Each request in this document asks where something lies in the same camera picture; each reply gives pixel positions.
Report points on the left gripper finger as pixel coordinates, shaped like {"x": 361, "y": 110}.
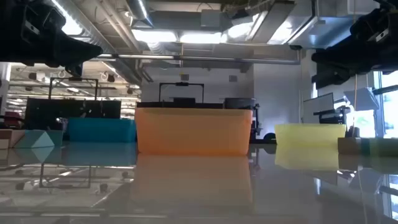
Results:
{"x": 81, "y": 53}
{"x": 74, "y": 70}

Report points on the blue plastic bin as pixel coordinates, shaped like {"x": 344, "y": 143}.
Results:
{"x": 99, "y": 130}

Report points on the teal block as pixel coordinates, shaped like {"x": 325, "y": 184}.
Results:
{"x": 40, "y": 138}

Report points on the ceiling light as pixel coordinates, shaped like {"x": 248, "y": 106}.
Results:
{"x": 155, "y": 35}

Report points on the window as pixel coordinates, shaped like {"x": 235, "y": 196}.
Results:
{"x": 390, "y": 109}

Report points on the red chair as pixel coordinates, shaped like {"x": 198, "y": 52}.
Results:
{"x": 12, "y": 119}

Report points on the black workstation table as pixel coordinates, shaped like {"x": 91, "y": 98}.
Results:
{"x": 155, "y": 105}

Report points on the wooden block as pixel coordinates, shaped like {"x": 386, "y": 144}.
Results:
{"x": 7, "y": 137}

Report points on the white monitor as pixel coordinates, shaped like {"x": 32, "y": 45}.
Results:
{"x": 317, "y": 107}

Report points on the horizontal steel pipe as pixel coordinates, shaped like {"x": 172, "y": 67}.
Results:
{"x": 202, "y": 58}

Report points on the yellow plastic bin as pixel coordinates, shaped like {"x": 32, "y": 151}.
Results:
{"x": 308, "y": 135}

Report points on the orange plastic bin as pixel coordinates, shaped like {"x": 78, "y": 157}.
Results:
{"x": 192, "y": 130}

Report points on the grey ceiling box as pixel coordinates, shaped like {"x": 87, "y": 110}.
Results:
{"x": 211, "y": 18}

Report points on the black equipment stand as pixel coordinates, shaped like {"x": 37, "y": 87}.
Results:
{"x": 256, "y": 124}

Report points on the black box monitor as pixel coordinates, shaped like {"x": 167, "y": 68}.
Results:
{"x": 239, "y": 103}

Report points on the silver round ceiling duct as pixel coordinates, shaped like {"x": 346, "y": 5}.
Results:
{"x": 105, "y": 34}

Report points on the black metal frame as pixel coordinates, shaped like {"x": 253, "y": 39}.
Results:
{"x": 50, "y": 90}
{"x": 182, "y": 84}

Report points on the silver rectangular ceiling duct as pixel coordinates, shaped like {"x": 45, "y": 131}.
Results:
{"x": 311, "y": 28}

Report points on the grey wall plate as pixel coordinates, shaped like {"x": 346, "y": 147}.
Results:
{"x": 184, "y": 77}
{"x": 233, "y": 78}

